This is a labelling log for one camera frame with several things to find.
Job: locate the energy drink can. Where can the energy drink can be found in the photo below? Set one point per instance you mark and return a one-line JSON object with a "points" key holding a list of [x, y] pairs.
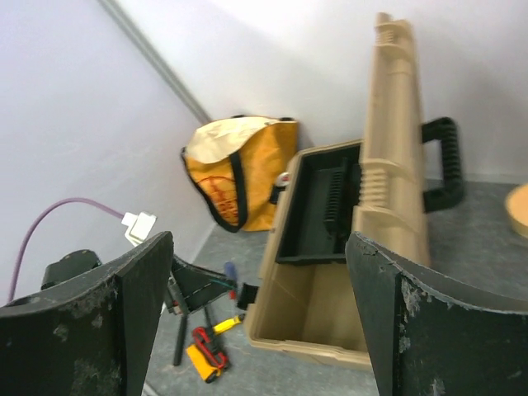
{"points": [[279, 185]]}

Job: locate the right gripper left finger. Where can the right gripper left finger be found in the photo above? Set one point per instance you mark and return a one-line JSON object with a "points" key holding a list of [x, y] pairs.
{"points": [[91, 335]]}

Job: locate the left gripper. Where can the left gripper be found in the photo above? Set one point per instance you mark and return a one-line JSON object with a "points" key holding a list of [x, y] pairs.
{"points": [[189, 288]]}

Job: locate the blue handle screwdriver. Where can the blue handle screwdriver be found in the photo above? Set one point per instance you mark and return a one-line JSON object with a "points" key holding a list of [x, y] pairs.
{"points": [[231, 274]]}

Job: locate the yellow utility knife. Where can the yellow utility knife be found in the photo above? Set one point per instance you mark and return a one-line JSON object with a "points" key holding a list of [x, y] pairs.
{"points": [[206, 371]]}

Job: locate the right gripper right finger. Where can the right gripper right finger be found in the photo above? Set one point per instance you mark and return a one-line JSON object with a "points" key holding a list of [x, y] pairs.
{"points": [[429, 334]]}

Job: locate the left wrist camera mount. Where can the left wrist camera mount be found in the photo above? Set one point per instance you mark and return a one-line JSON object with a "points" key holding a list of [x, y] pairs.
{"points": [[138, 226]]}

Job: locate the yellow handle screwdriver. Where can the yellow handle screwdriver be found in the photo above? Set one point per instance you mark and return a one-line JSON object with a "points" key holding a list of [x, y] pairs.
{"points": [[228, 323]]}

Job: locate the black inner tool tray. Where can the black inner tool tray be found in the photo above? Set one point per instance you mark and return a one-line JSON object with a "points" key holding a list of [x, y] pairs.
{"points": [[319, 215]]}

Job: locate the yellow tote bag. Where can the yellow tote bag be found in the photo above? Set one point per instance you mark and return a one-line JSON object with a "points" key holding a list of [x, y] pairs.
{"points": [[233, 162]]}

